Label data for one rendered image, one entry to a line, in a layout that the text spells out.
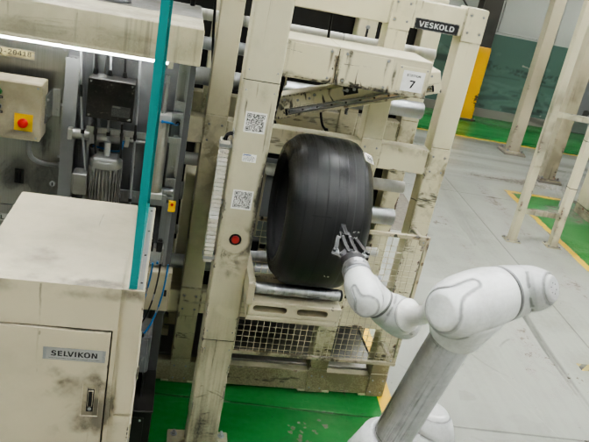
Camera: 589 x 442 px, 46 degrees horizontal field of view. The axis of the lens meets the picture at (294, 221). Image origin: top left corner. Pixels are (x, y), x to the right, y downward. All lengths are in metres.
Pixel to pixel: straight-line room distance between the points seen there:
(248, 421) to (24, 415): 1.66
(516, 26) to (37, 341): 11.41
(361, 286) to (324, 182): 0.50
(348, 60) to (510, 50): 9.94
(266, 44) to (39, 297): 1.14
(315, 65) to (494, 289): 1.41
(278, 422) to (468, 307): 2.08
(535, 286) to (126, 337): 0.98
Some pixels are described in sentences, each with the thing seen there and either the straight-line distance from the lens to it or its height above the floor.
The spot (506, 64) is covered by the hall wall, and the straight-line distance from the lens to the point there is 12.58.
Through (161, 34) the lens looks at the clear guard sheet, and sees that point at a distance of 1.51.
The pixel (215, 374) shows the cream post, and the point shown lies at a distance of 2.87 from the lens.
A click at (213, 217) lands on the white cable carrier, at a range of 2.54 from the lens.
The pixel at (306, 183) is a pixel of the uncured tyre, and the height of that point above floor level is 1.36.
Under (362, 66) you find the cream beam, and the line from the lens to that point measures 2.71.
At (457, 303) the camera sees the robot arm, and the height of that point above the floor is 1.48.
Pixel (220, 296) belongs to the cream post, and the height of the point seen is 0.81.
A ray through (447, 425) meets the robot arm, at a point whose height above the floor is 0.97.
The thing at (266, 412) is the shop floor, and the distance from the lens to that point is 3.48.
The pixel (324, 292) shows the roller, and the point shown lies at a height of 0.92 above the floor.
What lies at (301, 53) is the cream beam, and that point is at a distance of 2.66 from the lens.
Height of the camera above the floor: 2.09
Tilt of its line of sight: 21 degrees down
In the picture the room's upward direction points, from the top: 11 degrees clockwise
